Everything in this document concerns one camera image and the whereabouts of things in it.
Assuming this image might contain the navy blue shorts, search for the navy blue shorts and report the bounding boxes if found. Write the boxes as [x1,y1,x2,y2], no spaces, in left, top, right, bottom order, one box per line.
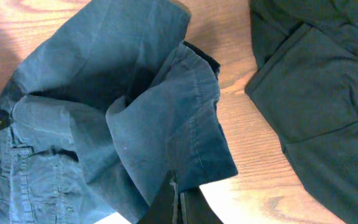
[0,0,237,223]

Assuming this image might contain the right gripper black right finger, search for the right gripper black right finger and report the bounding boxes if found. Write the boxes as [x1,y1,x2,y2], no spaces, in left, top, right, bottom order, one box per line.
[179,187,223,224]

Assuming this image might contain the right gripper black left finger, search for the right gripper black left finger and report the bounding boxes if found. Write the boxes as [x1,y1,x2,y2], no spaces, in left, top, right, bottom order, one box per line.
[138,170,179,224]

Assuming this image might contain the black garment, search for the black garment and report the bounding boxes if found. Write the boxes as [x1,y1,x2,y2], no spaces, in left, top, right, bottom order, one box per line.
[245,0,358,223]

